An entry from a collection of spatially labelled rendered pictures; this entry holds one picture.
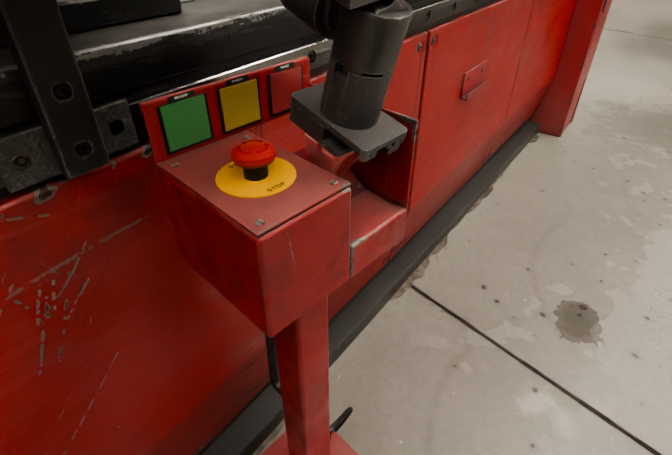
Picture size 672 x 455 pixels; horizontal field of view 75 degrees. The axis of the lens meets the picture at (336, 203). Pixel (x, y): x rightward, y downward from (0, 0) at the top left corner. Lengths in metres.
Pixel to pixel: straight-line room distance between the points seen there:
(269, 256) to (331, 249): 0.08
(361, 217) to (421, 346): 0.82
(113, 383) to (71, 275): 0.18
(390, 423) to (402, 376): 0.13
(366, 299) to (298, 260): 0.91
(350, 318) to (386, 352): 0.13
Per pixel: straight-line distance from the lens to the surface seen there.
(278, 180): 0.39
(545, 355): 1.34
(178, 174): 0.42
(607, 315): 1.52
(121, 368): 0.65
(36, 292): 0.53
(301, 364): 0.60
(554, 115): 2.48
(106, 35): 0.51
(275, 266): 0.36
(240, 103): 0.47
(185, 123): 0.44
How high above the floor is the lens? 0.98
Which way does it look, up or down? 35 degrees down
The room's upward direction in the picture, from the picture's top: straight up
